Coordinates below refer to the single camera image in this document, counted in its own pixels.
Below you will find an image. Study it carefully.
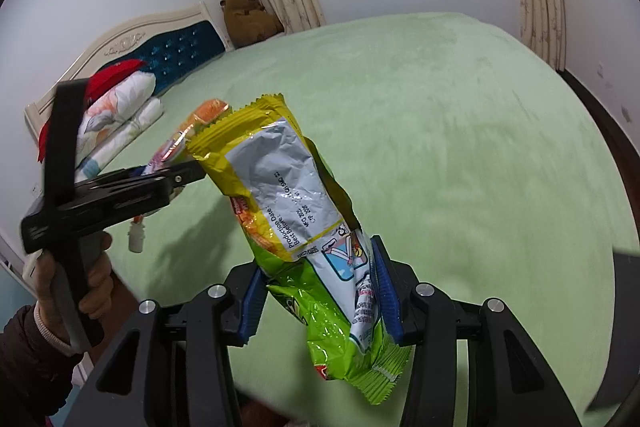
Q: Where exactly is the white floral pillow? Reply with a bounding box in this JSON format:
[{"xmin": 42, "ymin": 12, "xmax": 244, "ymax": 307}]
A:
[{"xmin": 75, "ymin": 72, "xmax": 156, "ymax": 167}]

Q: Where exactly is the folded white floral quilt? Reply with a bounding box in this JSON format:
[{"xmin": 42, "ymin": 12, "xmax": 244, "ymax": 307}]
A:
[{"xmin": 75, "ymin": 98, "xmax": 164, "ymax": 182}]

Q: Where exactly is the person's left hand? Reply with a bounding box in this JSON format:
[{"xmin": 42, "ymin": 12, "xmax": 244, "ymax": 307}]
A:
[{"xmin": 30, "ymin": 231, "xmax": 115, "ymax": 343}]

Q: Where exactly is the cream and blue headboard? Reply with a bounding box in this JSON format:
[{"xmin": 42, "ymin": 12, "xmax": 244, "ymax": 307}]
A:
[{"xmin": 22, "ymin": 1, "xmax": 229, "ymax": 143}]

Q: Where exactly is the light green bed blanket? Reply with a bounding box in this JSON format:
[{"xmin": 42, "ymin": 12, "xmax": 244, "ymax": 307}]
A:
[{"xmin": 113, "ymin": 14, "xmax": 639, "ymax": 413}]

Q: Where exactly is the dark wooden bed frame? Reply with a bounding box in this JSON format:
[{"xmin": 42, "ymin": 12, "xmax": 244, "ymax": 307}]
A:
[{"xmin": 556, "ymin": 68, "xmax": 640, "ymax": 427}]

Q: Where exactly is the green yellow snack bag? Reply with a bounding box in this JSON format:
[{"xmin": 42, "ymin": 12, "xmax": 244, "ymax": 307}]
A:
[{"xmin": 188, "ymin": 94, "xmax": 409, "ymax": 405}]

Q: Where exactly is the orange snack pouch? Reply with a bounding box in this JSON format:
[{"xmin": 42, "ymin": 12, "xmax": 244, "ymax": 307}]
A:
[{"xmin": 128, "ymin": 98, "xmax": 231, "ymax": 254}]

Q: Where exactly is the brown teddy bear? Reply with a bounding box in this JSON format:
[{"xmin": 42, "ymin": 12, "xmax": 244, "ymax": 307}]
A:
[{"xmin": 220, "ymin": 0, "xmax": 284, "ymax": 49}]

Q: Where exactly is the white bedside cabinet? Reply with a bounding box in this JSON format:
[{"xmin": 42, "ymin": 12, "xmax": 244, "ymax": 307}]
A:
[{"xmin": 0, "ymin": 233, "xmax": 32, "ymax": 289}]

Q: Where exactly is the red pillow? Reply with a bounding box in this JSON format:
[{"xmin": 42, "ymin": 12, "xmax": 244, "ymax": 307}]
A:
[{"xmin": 38, "ymin": 58, "xmax": 145, "ymax": 165}]

